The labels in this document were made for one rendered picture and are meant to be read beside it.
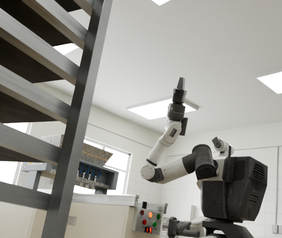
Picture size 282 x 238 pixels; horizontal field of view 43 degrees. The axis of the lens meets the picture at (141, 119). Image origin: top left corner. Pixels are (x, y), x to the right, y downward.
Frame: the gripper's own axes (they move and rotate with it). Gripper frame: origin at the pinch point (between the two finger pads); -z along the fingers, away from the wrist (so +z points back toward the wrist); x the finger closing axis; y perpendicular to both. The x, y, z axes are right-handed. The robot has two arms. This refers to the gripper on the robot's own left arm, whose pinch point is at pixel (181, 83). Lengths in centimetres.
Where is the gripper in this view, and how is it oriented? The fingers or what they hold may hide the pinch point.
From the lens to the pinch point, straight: 186.3
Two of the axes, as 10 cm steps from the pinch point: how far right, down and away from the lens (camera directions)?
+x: 2.7, -0.4, 9.6
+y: 9.5, 2.0, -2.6
